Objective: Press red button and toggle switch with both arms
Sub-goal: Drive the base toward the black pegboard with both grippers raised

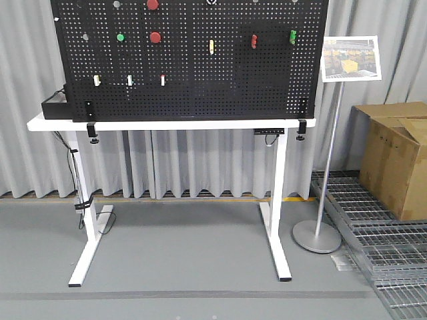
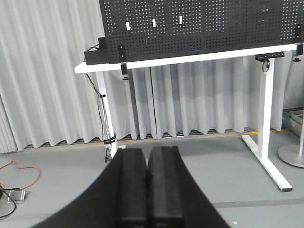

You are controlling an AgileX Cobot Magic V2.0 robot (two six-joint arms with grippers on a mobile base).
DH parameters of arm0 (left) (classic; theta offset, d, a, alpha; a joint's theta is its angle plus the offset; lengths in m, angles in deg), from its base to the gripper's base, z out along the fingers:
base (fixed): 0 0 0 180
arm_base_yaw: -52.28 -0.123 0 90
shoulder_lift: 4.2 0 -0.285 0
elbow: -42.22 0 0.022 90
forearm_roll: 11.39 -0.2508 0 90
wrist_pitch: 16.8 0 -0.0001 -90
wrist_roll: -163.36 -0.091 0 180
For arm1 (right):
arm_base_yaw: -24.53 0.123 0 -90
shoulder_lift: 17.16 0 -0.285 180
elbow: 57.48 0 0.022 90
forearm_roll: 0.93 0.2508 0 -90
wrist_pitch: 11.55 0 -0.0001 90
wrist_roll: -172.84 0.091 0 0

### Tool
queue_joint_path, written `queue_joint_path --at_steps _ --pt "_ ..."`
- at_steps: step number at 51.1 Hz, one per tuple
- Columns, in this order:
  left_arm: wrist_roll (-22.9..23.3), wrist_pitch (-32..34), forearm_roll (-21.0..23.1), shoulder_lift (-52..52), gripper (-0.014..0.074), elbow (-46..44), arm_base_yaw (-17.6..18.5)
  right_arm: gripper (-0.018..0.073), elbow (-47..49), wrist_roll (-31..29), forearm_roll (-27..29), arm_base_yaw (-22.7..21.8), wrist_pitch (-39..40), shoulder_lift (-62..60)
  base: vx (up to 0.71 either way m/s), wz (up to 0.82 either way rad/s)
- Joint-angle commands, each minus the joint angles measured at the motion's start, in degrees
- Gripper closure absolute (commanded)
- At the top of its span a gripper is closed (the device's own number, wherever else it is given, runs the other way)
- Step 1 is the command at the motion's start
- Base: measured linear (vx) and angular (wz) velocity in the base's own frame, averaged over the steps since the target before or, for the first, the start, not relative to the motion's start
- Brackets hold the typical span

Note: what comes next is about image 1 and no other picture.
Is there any white standing desk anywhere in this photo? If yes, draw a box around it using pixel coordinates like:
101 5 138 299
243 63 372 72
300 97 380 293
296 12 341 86
27 113 316 287

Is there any left black table clamp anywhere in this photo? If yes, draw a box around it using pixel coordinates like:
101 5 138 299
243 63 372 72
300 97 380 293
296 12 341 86
85 100 99 145

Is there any black power cable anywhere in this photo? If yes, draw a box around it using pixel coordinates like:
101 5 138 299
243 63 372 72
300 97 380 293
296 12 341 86
53 131 117 235

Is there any green round push button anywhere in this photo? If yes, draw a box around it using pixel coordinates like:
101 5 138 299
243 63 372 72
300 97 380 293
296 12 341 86
116 33 126 43

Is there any right black table clamp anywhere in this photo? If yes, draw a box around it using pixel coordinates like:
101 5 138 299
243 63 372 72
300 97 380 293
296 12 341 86
296 98 307 141

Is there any black perforated pegboard panel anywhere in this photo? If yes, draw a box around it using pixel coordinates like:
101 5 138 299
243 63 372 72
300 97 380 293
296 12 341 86
51 1 328 122

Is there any brown cardboard box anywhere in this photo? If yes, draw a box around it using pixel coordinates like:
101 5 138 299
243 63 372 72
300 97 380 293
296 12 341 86
356 101 426 221

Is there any lower red mushroom button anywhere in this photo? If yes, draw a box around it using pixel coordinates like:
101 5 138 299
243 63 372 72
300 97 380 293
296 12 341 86
149 31 162 44

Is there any framed photo sign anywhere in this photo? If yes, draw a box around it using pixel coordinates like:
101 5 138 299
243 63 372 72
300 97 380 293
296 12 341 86
320 35 382 83

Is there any grey curtain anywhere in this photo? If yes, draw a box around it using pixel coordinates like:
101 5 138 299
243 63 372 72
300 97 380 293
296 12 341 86
1 1 426 199

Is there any yellow-white rocker switch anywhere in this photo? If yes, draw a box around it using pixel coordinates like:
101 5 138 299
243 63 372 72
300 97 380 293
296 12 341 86
93 75 101 87

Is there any upper red mushroom button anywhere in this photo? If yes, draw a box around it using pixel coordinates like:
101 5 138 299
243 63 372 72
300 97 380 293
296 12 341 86
146 0 159 11

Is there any yellow toggle switch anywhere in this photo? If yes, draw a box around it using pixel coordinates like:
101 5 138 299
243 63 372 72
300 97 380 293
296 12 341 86
209 39 215 55

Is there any red toggle switch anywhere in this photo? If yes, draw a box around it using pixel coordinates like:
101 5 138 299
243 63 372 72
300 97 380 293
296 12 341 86
251 34 258 49

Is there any silver sign stand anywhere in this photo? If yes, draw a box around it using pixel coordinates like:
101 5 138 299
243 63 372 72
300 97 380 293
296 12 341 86
292 82 345 254

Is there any red mushroom button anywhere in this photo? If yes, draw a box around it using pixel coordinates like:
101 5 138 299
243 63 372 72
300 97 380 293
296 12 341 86
146 0 159 11
149 31 162 44

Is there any desk height control panel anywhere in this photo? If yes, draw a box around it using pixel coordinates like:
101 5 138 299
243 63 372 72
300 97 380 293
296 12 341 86
254 128 284 135

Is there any black table clamp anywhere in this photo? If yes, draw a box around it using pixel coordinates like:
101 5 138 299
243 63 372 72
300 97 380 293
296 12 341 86
296 98 307 141
85 100 99 145

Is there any green toggle switch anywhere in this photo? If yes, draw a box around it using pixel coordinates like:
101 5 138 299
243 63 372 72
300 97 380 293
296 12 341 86
290 29 298 45

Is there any black box behind board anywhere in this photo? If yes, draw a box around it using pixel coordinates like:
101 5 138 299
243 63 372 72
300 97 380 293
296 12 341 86
41 84 73 120

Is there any metal floor grating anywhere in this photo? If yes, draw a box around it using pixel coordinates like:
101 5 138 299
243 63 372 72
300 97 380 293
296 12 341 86
325 171 426 319

